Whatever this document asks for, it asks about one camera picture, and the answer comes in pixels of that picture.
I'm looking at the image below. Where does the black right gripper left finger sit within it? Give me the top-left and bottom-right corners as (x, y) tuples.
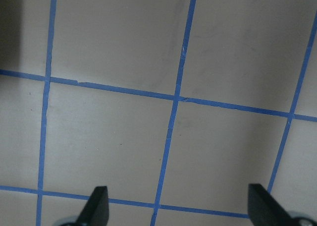
(75, 186), (109, 226)

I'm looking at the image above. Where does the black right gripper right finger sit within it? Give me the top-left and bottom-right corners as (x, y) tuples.
(248, 183), (300, 226)

